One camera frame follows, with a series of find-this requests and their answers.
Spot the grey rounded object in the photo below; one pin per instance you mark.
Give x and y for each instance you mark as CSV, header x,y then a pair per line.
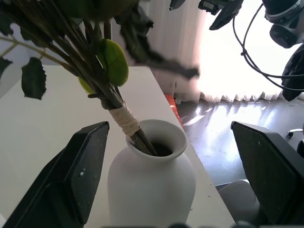
x,y
237,199

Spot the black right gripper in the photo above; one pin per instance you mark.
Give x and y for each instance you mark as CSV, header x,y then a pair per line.
x,y
211,4

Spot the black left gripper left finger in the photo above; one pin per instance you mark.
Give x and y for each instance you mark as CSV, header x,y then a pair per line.
x,y
59,190

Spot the green leafy flower bouquet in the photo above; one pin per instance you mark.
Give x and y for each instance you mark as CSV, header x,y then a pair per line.
x,y
111,61

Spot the white chair base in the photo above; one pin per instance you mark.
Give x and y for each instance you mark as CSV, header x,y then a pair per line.
x,y
295,131

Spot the black fabric bundle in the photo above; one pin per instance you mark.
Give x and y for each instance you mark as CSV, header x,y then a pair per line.
x,y
294,73

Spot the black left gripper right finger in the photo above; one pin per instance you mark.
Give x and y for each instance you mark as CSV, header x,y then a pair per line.
x,y
275,175

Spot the white sheer curtain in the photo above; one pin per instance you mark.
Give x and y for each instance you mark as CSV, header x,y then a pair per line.
x,y
190,42

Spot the orange object beside table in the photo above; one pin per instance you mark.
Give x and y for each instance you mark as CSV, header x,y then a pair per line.
x,y
173,107

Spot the white ceramic vase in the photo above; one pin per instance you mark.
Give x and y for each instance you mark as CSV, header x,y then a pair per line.
x,y
152,185

